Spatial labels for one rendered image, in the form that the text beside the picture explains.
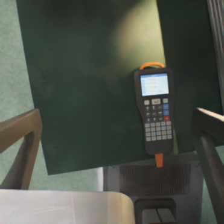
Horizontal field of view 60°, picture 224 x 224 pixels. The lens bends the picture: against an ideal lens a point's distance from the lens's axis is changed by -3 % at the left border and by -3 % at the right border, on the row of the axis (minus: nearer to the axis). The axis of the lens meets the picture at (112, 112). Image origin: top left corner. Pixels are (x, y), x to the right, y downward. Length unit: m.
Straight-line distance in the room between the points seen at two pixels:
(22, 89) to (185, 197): 1.11
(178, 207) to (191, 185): 0.13
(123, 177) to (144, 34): 0.73
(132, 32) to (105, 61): 0.09
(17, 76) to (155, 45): 1.00
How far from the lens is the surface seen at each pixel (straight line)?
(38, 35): 0.52
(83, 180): 1.34
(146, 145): 0.46
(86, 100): 0.47
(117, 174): 1.03
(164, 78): 0.46
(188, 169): 1.10
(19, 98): 1.34
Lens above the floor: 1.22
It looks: 86 degrees down
